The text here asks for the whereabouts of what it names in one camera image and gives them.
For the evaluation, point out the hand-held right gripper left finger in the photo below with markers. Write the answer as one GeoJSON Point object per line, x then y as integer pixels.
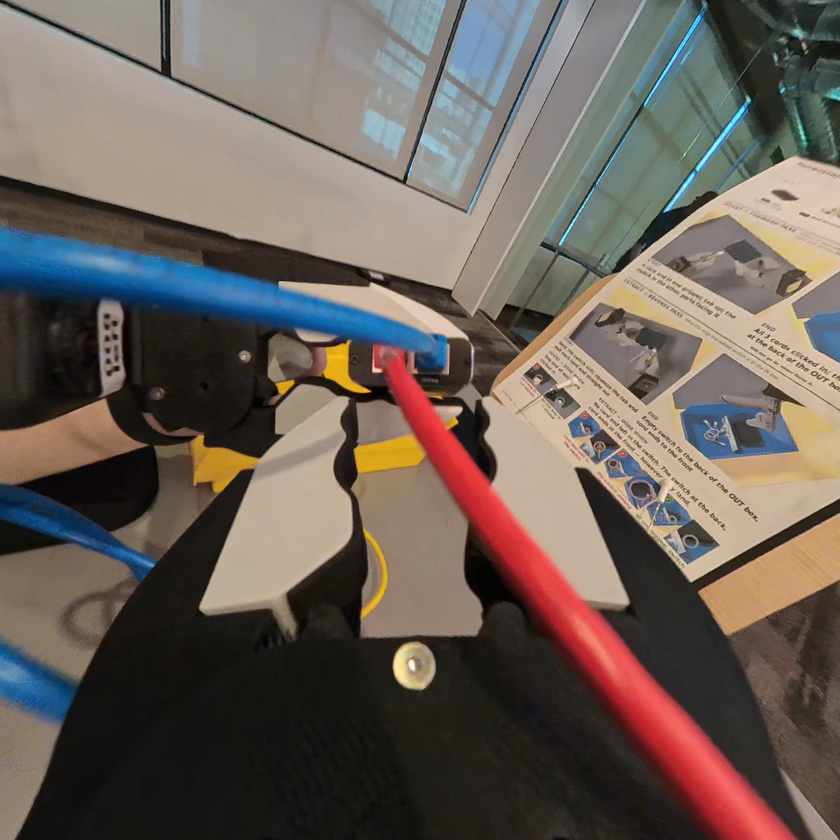
{"type": "Point", "coordinates": [289, 525]}

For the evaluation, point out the black network switch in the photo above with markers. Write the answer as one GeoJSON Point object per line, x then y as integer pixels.
{"type": "Point", "coordinates": [453, 367]}

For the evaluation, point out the black textured pad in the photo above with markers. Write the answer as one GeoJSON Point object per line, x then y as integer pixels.
{"type": "Point", "coordinates": [85, 505]}

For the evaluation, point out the yellow plastic bin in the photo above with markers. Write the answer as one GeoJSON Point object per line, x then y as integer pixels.
{"type": "Point", "coordinates": [387, 459]}

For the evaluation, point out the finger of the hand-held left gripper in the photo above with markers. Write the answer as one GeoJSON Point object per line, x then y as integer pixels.
{"type": "Point", "coordinates": [433, 318]}
{"type": "Point", "coordinates": [384, 423]}

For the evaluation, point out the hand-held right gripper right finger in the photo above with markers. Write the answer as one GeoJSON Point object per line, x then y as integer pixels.
{"type": "Point", "coordinates": [577, 538]}

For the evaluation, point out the printed instruction sheet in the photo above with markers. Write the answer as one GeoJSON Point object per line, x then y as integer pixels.
{"type": "Point", "coordinates": [689, 394]}

